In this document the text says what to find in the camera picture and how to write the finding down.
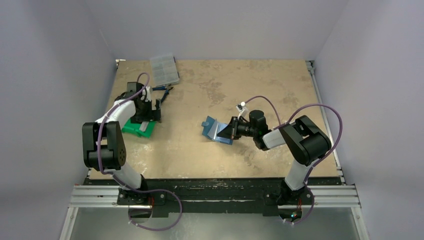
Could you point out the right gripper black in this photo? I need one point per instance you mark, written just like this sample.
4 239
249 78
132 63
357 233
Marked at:
235 127

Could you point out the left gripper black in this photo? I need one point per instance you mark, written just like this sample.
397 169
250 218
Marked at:
151 115

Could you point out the blue card holder wallet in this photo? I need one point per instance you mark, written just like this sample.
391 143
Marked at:
211 128

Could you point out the white credit card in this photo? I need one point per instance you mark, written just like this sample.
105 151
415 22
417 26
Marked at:
144 125

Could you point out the green plastic bin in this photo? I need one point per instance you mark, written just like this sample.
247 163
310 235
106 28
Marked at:
133 129

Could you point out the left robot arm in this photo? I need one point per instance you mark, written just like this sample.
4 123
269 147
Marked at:
103 144

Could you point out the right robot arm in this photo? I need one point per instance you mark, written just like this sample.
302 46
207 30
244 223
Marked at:
306 142

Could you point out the clear plastic organizer box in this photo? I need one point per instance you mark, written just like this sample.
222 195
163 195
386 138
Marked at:
164 70

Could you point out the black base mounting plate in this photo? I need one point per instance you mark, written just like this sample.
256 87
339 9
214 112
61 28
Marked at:
229 196

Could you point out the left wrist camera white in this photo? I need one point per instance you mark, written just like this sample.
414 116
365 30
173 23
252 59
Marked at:
146 95

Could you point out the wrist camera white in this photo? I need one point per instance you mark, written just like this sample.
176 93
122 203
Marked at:
146 95
242 109

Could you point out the blue handled pliers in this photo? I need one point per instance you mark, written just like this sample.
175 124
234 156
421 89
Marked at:
165 88

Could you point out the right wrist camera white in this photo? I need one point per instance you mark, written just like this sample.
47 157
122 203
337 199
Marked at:
242 109

